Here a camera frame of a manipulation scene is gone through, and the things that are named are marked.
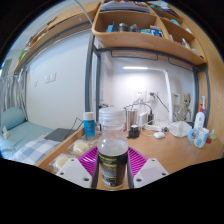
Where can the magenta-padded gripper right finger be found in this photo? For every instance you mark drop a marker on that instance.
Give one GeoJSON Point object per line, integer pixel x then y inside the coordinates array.
{"type": "Point", "coordinates": [150, 171]}

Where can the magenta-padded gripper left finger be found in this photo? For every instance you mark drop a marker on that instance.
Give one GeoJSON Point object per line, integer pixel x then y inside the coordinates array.
{"type": "Point", "coordinates": [74, 171]}

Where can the clear bottle with dark label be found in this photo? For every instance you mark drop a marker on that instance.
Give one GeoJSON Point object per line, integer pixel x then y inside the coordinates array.
{"type": "Point", "coordinates": [112, 160]}

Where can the bun in plastic bag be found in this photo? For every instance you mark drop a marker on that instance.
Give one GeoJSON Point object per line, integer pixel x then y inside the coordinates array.
{"type": "Point", "coordinates": [61, 162]}
{"type": "Point", "coordinates": [81, 147]}

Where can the white computer mouse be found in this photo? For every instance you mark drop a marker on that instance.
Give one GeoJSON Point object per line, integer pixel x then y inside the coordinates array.
{"type": "Point", "coordinates": [159, 135]}

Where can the dark grey laptop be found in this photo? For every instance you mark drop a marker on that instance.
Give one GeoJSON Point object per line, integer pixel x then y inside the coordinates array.
{"type": "Point", "coordinates": [58, 134]}

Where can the small black box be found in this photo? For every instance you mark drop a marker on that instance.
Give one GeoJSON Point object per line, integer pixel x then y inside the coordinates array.
{"type": "Point", "coordinates": [134, 132]}

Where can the white power strip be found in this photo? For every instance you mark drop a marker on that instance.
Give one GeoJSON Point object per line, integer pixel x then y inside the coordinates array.
{"type": "Point", "coordinates": [155, 127]}

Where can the blue plaid blanket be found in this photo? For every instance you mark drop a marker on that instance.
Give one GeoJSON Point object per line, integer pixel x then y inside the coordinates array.
{"type": "Point", "coordinates": [35, 150]}

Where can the blue and white tube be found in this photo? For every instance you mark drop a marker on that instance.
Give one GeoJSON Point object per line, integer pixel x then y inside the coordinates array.
{"type": "Point", "coordinates": [89, 128]}

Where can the white power adapter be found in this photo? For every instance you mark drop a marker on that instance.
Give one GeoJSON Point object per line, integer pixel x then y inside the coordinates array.
{"type": "Point", "coordinates": [142, 119]}

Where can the metal cup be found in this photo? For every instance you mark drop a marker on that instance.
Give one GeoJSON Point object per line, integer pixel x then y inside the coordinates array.
{"type": "Point", "coordinates": [131, 119]}

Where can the bed with teal sheet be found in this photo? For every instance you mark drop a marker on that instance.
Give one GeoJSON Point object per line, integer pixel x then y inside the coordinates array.
{"type": "Point", "coordinates": [23, 136]}

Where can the white lotion bottle red pump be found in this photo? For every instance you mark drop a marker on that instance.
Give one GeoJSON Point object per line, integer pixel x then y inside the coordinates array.
{"type": "Point", "coordinates": [199, 119]}

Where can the green packet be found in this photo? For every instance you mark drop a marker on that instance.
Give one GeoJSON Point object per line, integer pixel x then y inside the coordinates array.
{"type": "Point", "coordinates": [213, 137]}

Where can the wooden tree figure toy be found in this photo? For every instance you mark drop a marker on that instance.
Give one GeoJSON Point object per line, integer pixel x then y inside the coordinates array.
{"type": "Point", "coordinates": [186, 106]}

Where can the white desk lamp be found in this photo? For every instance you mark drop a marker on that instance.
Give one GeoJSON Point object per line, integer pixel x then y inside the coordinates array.
{"type": "Point", "coordinates": [167, 93]}

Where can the teal pillow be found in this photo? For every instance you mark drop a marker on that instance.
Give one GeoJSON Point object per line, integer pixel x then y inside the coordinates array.
{"type": "Point", "coordinates": [11, 118]}

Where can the grey striped curtain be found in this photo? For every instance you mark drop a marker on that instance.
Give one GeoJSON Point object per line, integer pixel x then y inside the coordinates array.
{"type": "Point", "coordinates": [11, 90]}

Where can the wooden shelf unit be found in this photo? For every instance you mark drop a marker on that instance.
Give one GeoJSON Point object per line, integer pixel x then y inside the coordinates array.
{"type": "Point", "coordinates": [143, 38]}

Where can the white wall socket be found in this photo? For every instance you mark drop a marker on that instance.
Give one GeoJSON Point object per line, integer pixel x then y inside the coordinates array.
{"type": "Point", "coordinates": [152, 95]}

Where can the grey metal frame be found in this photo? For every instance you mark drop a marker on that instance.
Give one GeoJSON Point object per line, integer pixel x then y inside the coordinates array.
{"type": "Point", "coordinates": [89, 73]}

